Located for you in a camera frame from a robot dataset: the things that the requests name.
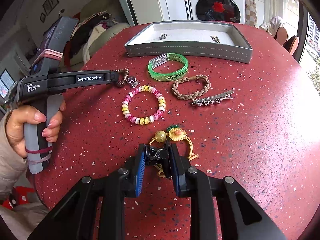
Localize black hair claw clip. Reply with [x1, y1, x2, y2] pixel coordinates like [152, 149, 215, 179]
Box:
[145, 145, 169, 166]

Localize yellow flower cord hair tie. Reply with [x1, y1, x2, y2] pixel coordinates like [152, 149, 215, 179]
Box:
[149, 125, 200, 178]

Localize brown spiral hair tie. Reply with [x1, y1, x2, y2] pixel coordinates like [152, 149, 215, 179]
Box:
[113, 68, 130, 88]

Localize silver rhinestone barrette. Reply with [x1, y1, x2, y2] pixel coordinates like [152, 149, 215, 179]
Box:
[191, 89, 234, 106]

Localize silver heart hair claw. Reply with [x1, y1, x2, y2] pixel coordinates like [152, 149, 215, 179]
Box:
[127, 76, 140, 88]

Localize tan braided bracelet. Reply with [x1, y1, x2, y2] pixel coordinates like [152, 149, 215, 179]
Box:
[171, 74, 212, 101]

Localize green translucent bangle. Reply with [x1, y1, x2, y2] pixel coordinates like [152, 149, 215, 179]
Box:
[148, 53, 189, 82]

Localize silver rhinestone hair claw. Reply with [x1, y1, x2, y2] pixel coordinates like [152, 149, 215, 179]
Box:
[159, 33, 167, 40]

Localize gold bunny hair clip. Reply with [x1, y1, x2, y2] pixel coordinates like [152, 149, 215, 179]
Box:
[210, 36, 220, 44]

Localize beige sleeve forearm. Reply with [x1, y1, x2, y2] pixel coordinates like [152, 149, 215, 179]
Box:
[0, 111, 28, 200]

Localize grey jewelry tray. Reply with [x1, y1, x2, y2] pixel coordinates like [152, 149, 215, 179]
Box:
[125, 21, 253, 64]

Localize person's left hand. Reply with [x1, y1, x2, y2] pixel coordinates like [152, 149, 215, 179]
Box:
[5, 100, 66, 158]

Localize pile of clothes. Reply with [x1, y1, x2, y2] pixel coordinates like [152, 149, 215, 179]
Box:
[63, 11, 117, 66]

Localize beige sofa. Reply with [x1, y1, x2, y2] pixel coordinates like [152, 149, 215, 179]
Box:
[59, 0, 130, 69]

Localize brown chair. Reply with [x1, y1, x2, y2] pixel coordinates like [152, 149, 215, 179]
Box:
[283, 36, 299, 56]
[274, 26, 288, 46]

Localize beige bag on chair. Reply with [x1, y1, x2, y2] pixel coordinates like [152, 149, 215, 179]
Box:
[259, 16, 283, 36]

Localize lower white washing machine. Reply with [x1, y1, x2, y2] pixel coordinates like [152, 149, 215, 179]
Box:
[189, 0, 245, 24]

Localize wall picture frames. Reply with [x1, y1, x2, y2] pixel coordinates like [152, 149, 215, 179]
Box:
[40, 0, 59, 23]

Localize red handled mop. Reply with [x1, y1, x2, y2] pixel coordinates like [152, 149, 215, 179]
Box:
[174, 0, 192, 21]

